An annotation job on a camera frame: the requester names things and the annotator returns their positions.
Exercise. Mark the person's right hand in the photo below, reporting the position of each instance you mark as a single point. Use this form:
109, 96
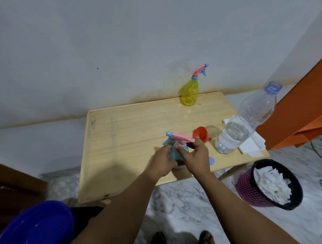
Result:
197, 159

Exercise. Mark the person's left hand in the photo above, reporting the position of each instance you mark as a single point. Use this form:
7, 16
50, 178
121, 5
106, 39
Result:
158, 164

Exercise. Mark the person's right thumb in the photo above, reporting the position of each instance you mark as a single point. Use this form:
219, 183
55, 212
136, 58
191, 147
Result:
180, 150

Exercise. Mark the person's left fingers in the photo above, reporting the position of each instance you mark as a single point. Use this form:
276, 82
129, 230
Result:
166, 148

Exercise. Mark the blue spray bottle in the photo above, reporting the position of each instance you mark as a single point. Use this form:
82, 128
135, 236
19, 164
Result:
173, 155

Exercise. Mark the pink and blue spray head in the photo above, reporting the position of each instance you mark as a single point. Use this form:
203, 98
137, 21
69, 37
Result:
182, 137

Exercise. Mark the person's left forearm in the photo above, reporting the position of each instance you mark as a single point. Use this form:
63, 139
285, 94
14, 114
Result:
118, 211

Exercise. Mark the person's right forearm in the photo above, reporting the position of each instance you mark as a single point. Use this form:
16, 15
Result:
239, 211

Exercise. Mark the red plastic funnel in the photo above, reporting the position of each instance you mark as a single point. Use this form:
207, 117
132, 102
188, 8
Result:
201, 133

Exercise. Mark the blue bottle cap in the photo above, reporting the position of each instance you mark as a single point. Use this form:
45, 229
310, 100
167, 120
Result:
212, 161

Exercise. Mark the clear plastic water bottle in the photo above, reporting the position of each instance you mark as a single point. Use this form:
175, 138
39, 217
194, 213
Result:
234, 135

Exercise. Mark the wooden table leg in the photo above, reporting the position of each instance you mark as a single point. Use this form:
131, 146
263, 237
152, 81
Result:
232, 171

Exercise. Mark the yellow spray bottle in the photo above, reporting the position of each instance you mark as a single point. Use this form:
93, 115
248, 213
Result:
188, 93

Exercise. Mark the white paper napkins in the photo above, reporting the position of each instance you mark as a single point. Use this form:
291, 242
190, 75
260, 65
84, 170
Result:
251, 146

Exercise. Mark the pink mesh waste basket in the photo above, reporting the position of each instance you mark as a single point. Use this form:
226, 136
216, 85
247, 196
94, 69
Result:
247, 191

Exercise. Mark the person's left foot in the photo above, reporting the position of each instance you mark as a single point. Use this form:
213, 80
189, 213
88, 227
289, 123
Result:
158, 238

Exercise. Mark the person's foot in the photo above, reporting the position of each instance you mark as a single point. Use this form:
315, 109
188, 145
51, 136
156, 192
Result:
206, 237
158, 238

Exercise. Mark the person's right foot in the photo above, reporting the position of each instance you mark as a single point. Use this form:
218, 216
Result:
206, 237

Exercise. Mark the white crumpled paper waste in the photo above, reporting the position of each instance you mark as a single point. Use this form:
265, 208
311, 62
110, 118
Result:
274, 186

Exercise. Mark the orange wooden furniture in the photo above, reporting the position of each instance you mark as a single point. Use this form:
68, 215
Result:
296, 113

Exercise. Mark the black bin liner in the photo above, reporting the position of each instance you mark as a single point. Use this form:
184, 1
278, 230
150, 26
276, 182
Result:
298, 191

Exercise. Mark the blue plastic basin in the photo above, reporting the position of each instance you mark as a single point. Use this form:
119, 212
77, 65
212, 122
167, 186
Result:
35, 223

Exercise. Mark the dark brown wooden furniture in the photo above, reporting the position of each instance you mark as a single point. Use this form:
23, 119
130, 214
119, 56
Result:
15, 192

